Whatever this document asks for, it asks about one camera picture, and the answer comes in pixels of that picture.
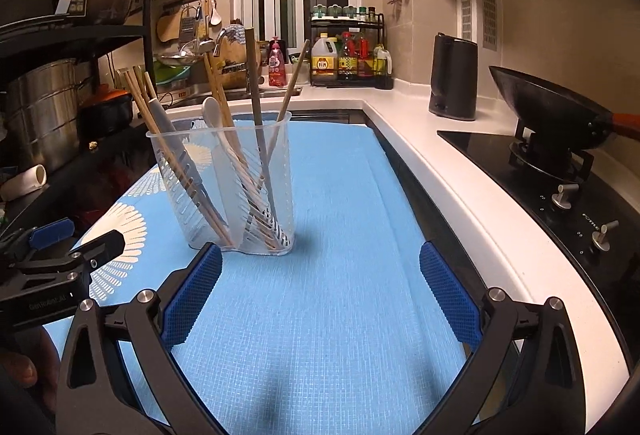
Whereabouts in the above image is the hanging wooden cutting board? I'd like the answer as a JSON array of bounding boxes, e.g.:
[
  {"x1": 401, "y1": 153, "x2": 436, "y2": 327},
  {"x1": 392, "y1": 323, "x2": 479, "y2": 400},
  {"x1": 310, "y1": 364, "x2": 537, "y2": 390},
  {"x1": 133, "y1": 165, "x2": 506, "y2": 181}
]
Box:
[{"x1": 156, "y1": 10, "x2": 183, "y2": 43}]

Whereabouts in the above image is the blue patterned tablecloth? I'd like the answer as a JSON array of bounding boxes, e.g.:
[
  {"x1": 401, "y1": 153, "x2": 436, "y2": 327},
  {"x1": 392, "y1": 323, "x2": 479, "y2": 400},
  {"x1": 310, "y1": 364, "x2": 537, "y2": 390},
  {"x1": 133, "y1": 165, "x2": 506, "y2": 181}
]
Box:
[{"x1": 42, "y1": 112, "x2": 521, "y2": 435}]

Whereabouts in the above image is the wood handled fork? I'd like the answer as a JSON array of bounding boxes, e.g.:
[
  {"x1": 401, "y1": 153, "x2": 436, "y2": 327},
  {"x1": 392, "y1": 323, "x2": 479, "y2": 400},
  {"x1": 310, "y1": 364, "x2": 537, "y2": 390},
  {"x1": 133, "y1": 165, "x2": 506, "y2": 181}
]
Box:
[{"x1": 244, "y1": 28, "x2": 281, "y2": 241}]

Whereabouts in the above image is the metal kitchen faucet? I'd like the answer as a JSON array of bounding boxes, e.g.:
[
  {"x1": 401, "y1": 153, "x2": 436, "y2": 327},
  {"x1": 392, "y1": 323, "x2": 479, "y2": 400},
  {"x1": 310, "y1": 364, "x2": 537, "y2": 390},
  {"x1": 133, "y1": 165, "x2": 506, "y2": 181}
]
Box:
[{"x1": 212, "y1": 29, "x2": 251, "y2": 93}]

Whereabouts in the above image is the dark soy sauce bottle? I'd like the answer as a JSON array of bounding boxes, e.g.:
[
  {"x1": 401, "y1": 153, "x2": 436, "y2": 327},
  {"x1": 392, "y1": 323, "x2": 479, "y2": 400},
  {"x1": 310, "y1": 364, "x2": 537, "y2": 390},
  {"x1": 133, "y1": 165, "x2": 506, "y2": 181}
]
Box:
[{"x1": 337, "y1": 32, "x2": 357, "y2": 80}]

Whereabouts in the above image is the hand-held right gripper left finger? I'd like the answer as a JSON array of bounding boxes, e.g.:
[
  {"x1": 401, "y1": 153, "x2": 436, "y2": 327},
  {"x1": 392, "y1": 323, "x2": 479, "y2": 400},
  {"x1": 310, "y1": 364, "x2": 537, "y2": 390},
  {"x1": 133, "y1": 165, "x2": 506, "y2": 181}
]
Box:
[{"x1": 54, "y1": 242, "x2": 223, "y2": 435}]

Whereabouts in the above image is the hanging metal grater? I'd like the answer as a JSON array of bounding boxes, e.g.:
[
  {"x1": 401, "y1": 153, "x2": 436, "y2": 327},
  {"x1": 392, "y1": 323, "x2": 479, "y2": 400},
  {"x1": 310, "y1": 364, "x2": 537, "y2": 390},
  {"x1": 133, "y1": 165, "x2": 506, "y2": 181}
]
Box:
[{"x1": 179, "y1": 7, "x2": 200, "y2": 43}]

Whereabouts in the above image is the clear plastic utensil holder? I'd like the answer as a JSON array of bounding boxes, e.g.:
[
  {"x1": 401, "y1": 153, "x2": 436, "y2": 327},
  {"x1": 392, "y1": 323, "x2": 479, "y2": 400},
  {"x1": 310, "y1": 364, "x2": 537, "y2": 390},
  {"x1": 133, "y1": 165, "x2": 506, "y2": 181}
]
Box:
[{"x1": 145, "y1": 111, "x2": 296, "y2": 257}]

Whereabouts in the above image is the white spoon striped handle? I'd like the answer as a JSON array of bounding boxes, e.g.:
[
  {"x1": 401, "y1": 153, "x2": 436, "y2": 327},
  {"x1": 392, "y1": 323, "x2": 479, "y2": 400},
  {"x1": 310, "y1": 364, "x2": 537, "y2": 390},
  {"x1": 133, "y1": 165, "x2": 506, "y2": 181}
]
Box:
[{"x1": 201, "y1": 96, "x2": 281, "y2": 241}]

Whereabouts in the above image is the metal stove knob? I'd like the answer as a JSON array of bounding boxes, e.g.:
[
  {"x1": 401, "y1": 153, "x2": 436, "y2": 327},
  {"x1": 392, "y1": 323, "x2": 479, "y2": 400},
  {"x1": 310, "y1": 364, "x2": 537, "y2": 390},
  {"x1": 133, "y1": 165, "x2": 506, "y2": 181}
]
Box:
[
  {"x1": 550, "y1": 184, "x2": 581, "y2": 212},
  {"x1": 590, "y1": 222, "x2": 618, "y2": 253}
]

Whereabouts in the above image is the white roll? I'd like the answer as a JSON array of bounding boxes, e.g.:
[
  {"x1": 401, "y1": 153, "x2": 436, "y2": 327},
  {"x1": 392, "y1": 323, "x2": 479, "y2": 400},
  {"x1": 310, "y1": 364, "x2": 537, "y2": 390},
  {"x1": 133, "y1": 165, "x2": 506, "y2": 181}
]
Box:
[{"x1": 0, "y1": 164, "x2": 48, "y2": 202}]

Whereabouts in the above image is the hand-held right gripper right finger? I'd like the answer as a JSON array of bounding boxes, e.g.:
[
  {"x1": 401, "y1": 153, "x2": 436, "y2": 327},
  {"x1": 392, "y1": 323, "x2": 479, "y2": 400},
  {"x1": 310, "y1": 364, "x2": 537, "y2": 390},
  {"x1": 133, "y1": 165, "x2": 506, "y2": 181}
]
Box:
[{"x1": 419, "y1": 240, "x2": 611, "y2": 435}]

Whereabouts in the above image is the pink dish soap bottle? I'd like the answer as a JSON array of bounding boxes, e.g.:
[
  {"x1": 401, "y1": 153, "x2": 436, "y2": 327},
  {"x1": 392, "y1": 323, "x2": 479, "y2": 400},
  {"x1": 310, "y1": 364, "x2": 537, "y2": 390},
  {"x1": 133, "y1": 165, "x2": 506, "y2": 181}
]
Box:
[{"x1": 268, "y1": 37, "x2": 288, "y2": 88}]

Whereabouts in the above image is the black wok wooden handle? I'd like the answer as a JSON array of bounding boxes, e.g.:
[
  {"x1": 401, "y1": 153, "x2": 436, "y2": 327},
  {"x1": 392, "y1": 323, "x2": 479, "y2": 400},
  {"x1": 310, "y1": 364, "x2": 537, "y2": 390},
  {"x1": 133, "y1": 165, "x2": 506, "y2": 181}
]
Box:
[{"x1": 488, "y1": 65, "x2": 640, "y2": 153}]

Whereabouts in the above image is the black electric kettle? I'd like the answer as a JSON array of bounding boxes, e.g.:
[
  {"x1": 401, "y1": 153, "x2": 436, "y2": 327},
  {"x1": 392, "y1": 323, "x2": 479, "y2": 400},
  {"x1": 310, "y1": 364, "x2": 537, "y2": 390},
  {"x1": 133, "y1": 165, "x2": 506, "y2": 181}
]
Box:
[{"x1": 428, "y1": 33, "x2": 479, "y2": 122}]

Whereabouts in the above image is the grey handled fork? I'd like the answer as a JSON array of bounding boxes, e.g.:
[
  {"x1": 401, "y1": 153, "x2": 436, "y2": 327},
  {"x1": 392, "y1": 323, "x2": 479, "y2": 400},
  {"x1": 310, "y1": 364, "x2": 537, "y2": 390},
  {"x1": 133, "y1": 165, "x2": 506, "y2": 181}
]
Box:
[{"x1": 146, "y1": 99, "x2": 233, "y2": 243}]

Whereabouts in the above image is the black shelving rack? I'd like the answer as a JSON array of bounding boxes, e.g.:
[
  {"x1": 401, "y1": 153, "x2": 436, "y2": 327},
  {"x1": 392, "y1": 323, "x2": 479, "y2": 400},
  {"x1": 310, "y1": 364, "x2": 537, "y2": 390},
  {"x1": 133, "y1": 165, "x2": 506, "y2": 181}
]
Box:
[{"x1": 0, "y1": 0, "x2": 156, "y2": 236}]

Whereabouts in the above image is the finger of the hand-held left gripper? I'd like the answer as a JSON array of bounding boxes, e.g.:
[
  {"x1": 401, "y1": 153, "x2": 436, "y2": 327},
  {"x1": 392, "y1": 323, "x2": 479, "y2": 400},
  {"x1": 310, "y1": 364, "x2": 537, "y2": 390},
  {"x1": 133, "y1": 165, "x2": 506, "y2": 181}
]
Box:
[
  {"x1": 20, "y1": 229, "x2": 126, "y2": 287},
  {"x1": 0, "y1": 217, "x2": 77, "y2": 266}
]

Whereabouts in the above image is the black spice rack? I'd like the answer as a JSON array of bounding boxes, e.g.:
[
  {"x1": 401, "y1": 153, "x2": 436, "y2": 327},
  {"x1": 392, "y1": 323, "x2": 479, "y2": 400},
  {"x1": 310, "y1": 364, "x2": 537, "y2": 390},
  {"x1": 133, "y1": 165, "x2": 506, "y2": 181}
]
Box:
[{"x1": 309, "y1": 12, "x2": 395, "y2": 90}]

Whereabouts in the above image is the person's left hand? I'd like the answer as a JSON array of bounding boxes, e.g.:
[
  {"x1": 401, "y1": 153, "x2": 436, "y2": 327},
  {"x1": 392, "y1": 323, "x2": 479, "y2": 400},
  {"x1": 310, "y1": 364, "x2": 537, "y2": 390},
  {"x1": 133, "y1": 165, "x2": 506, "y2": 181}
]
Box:
[{"x1": 0, "y1": 330, "x2": 66, "y2": 416}]

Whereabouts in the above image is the black burner grate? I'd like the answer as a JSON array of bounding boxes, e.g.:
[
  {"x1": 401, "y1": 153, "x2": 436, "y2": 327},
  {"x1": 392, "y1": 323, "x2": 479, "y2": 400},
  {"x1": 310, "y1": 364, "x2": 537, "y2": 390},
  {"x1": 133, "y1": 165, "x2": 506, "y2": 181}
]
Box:
[{"x1": 509, "y1": 122, "x2": 596, "y2": 180}]

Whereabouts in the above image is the white oil jug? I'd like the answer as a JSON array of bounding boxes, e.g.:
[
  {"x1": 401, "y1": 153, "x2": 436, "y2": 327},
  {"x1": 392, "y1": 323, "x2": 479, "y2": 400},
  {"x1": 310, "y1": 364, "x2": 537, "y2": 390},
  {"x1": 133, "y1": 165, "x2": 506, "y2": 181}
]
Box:
[{"x1": 311, "y1": 33, "x2": 337, "y2": 80}]

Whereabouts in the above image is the stainless steel bowl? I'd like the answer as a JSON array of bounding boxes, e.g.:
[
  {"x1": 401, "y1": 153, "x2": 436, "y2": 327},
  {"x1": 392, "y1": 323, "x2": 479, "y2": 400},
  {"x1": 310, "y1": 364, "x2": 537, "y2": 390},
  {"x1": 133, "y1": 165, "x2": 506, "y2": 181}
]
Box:
[{"x1": 159, "y1": 40, "x2": 216, "y2": 68}]

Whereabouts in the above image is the black glass gas stove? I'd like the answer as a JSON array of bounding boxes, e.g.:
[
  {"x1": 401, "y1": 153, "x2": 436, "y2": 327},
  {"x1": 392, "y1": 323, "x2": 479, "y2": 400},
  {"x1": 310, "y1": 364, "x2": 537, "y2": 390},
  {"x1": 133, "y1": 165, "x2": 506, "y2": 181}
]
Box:
[{"x1": 437, "y1": 129, "x2": 640, "y2": 311}]

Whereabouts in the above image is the green plastic basin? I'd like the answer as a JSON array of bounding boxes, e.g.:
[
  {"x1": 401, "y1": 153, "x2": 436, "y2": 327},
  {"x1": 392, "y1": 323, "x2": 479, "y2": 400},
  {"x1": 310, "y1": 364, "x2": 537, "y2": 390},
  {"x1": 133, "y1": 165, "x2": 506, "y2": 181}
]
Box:
[{"x1": 152, "y1": 62, "x2": 193, "y2": 88}]

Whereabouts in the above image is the black pot red lid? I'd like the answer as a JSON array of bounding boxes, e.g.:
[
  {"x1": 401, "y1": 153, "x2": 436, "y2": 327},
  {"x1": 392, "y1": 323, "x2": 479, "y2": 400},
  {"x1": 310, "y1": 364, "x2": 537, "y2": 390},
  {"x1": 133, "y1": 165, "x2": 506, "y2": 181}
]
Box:
[{"x1": 80, "y1": 87, "x2": 135, "y2": 136}]

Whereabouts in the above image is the red cap sauce bottle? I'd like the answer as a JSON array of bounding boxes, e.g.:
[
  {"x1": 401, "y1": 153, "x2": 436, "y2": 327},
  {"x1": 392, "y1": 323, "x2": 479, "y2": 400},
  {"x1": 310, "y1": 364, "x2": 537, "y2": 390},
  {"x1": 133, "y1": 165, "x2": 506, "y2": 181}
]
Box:
[{"x1": 356, "y1": 32, "x2": 375, "y2": 78}]

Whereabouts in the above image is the wide wall vent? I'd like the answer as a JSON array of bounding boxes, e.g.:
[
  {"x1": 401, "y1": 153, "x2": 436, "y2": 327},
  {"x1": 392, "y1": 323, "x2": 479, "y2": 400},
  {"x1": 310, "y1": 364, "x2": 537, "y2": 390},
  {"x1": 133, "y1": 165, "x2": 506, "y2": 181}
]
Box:
[{"x1": 481, "y1": 0, "x2": 498, "y2": 50}]

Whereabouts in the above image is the stainless steel stockpot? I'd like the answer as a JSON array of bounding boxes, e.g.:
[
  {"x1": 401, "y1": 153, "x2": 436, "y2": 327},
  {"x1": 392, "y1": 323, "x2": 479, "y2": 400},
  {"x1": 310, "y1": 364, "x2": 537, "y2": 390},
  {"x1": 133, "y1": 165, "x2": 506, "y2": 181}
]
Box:
[{"x1": 5, "y1": 57, "x2": 83, "y2": 170}]

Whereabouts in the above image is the dark bowl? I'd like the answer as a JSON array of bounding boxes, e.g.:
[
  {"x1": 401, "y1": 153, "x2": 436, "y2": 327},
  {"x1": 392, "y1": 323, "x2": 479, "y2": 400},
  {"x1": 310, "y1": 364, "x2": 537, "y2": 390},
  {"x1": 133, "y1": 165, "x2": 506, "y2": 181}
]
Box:
[{"x1": 87, "y1": 0, "x2": 136, "y2": 26}]

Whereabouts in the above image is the row of spice jars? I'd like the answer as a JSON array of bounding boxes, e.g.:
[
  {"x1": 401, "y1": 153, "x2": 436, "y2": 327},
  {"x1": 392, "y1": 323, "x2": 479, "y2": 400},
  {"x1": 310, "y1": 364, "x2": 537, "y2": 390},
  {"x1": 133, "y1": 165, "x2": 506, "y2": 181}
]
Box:
[{"x1": 311, "y1": 5, "x2": 377, "y2": 22}]

